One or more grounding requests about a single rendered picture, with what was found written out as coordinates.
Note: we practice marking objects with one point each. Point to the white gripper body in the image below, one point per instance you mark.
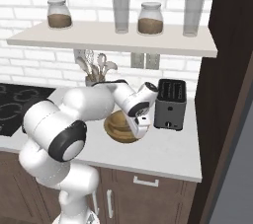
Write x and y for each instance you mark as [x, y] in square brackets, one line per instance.
[141, 131]

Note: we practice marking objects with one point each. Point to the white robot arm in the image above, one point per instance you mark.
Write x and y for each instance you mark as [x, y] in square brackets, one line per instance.
[56, 126]

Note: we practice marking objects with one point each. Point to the wooden bowl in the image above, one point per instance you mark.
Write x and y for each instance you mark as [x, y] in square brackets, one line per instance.
[117, 129]

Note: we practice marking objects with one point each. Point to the dark brown tall cabinet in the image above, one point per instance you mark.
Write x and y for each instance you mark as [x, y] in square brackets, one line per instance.
[220, 70]

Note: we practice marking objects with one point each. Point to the brown cabinet door grey inside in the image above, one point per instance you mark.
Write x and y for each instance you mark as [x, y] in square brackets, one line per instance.
[235, 175]

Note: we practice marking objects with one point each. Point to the grey black toaster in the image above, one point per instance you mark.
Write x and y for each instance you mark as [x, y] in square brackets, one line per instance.
[170, 109]

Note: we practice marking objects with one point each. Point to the brown cupboard door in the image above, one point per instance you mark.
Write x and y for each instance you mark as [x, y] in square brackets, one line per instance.
[106, 182]

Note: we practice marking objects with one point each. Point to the brown drawer front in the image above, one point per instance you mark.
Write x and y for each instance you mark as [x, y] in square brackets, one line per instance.
[171, 190]

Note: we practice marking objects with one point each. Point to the pale spatula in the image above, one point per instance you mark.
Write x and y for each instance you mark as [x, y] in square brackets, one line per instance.
[110, 66]

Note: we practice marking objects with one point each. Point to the grey utensil pot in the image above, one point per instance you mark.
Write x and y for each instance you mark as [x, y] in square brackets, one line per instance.
[89, 80]

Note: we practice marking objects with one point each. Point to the pale slotted spoon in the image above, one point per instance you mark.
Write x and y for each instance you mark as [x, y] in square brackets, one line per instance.
[101, 60]

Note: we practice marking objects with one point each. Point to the pale whisk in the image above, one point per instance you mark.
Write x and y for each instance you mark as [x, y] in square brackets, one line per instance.
[89, 57]

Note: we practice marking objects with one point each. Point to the glass jar with brown contents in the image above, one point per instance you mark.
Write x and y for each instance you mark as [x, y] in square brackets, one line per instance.
[150, 19]
[59, 14]

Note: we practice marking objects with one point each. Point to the tall clear glass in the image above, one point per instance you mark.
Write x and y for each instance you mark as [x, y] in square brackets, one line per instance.
[121, 14]
[193, 15]

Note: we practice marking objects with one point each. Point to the black hob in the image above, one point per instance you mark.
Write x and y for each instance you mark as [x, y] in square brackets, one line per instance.
[19, 103]

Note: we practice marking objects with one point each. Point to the grey wall socket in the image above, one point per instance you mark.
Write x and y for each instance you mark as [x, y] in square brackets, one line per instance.
[78, 53]
[137, 60]
[152, 61]

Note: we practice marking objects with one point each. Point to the pale wall shelf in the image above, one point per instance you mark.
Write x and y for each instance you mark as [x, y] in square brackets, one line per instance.
[108, 39]

